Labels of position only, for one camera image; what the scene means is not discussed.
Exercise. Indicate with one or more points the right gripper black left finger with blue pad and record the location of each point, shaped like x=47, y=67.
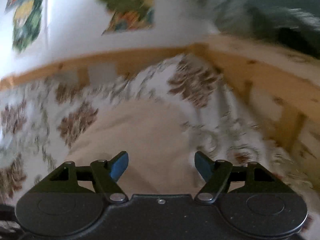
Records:
x=99, y=177

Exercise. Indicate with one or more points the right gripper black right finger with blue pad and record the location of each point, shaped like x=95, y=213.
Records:
x=218, y=176

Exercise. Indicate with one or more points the beige garment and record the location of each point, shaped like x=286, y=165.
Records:
x=160, y=143

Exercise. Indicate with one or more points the teal clothes pile in bag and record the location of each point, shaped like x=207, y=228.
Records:
x=291, y=23

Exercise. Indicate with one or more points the floral patterned bedspread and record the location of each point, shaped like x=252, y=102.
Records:
x=41, y=120

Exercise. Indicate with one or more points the wooden bed frame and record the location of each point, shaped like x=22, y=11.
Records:
x=259, y=73

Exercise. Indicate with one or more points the green yellow wall poster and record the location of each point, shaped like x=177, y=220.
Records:
x=29, y=25

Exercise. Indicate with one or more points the colourful landscape wall poster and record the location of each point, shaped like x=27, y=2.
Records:
x=129, y=15

